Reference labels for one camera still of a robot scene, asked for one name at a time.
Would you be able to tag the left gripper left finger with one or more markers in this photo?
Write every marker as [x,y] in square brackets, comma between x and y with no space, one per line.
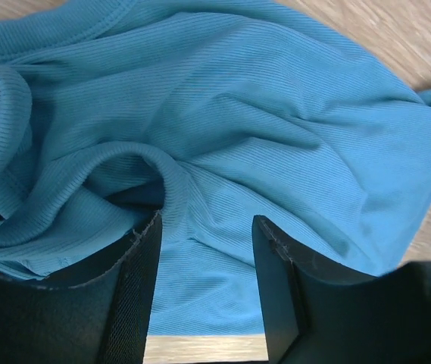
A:
[94,311]

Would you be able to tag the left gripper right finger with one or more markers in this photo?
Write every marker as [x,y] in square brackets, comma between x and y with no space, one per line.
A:
[316,310]

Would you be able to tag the light blue tank top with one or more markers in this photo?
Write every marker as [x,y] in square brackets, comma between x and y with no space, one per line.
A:
[212,112]

